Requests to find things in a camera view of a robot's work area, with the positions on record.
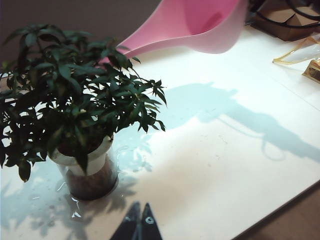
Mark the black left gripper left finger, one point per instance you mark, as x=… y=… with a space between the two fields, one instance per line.
x=128 y=227

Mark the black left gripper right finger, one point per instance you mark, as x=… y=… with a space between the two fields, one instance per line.
x=150 y=226

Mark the pink plastic watering can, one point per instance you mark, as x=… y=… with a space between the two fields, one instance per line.
x=212 y=37

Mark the white inner plant pot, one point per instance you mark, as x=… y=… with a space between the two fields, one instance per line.
x=98 y=161

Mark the green leafy plant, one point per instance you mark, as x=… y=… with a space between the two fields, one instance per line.
x=75 y=95

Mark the clear glass outer jar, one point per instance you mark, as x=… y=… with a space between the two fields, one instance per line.
x=92 y=186

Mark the brown desk partition panel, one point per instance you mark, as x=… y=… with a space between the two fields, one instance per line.
x=75 y=15

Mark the gold foil packet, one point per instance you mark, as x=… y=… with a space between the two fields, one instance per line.
x=312 y=71

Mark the clear yellowish plastic bag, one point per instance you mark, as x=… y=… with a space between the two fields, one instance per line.
x=300 y=52

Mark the brown cardboard box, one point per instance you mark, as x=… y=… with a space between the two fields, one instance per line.
x=280 y=18

